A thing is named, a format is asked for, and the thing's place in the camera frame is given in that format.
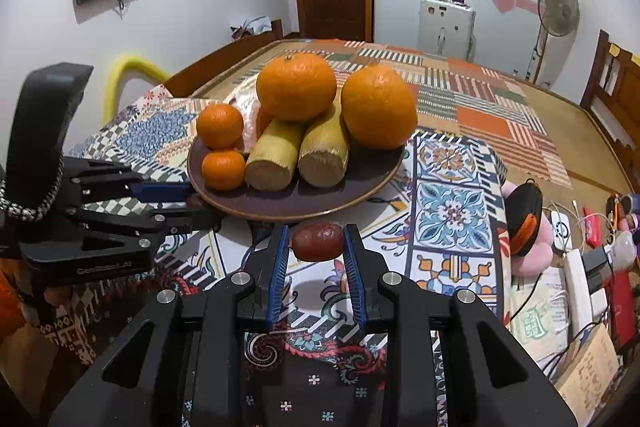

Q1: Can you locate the small tangerine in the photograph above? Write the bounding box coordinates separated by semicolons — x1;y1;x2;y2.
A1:
196;104;244;150
201;150;245;191

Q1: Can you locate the large pomelo segment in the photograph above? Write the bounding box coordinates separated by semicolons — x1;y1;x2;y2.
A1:
224;76;271;156

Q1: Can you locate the large round orange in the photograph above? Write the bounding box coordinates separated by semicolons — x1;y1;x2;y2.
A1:
341;65;418;150

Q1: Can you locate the large orange with stem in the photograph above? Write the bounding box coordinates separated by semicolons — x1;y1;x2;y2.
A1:
256;53;337;122

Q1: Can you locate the patterned patchwork cloth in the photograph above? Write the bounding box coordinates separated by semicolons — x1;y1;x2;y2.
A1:
33;98;506;426

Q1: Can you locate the yellow foam tube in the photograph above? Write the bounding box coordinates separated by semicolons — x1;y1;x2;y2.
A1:
102;55;170;124

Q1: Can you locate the dark purple plate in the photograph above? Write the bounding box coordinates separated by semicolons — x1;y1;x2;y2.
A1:
186;139;405;222

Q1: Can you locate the pink plush toy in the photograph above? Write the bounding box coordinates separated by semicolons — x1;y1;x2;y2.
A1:
501;180;553;277

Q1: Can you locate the black orange pouch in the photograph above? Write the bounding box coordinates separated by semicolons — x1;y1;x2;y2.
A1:
504;179;542;257

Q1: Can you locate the striped patchwork blanket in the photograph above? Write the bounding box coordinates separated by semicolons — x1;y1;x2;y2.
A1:
199;37;574;188

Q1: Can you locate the clothes pile by door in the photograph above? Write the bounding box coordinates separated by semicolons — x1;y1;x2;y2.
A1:
231;16;272;41

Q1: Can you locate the white appliance box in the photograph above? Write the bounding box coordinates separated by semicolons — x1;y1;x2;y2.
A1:
418;0;476;61

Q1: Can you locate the wooden bed headboard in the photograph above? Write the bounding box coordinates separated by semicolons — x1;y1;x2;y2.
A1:
580;29;640;192

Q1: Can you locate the standing electric fan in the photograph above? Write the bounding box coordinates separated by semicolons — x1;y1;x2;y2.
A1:
529;0;580;90

